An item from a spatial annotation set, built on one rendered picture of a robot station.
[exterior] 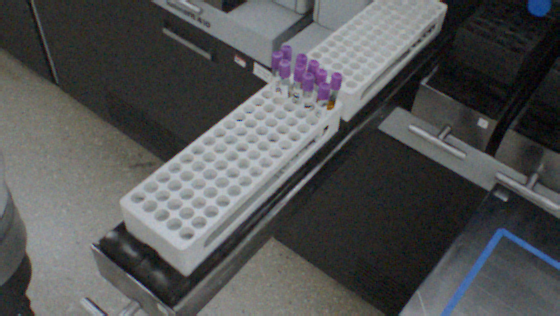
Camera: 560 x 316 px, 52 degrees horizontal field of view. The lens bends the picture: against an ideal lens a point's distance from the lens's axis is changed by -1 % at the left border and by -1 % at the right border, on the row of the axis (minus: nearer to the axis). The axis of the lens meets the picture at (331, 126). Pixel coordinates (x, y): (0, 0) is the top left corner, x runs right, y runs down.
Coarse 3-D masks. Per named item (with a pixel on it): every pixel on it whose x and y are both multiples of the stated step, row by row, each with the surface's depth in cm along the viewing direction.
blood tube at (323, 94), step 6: (324, 84) 71; (318, 90) 71; (324, 90) 71; (318, 96) 72; (324, 96) 71; (318, 102) 73; (324, 102) 72; (318, 108) 73; (324, 108) 73; (318, 114) 74; (324, 114) 74
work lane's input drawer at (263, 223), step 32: (448, 32) 102; (416, 64) 94; (384, 96) 88; (352, 128) 83; (320, 160) 78; (288, 192) 73; (256, 224) 70; (96, 256) 66; (128, 256) 63; (224, 256) 66; (128, 288) 65; (160, 288) 61; (192, 288) 63
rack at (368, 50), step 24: (384, 0) 95; (408, 0) 96; (432, 0) 97; (360, 24) 91; (384, 24) 91; (408, 24) 92; (432, 24) 94; (336, 48) 86; (360, 48) 86; (384, 48) 86; (408, 48) 89; (360, 72) 82; (384, 72) 91; (360, 96) 87
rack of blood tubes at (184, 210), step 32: (256, 96) 76; (224, 128) 72; (256, 128) 72; (288, 128) 73; (320, 128) 74; (192, 160) 69; (224, 160) 68; (256, 160) 68; (288, 160) 71; (128, 192) 63; (160, 192) 64; (192, 192) 65; (224, 192) 65; (256, 192) 72; (128, 224) 64; (160, 224) 61; (192, 224) 62; (224, 224) 68; (192, 256) 61
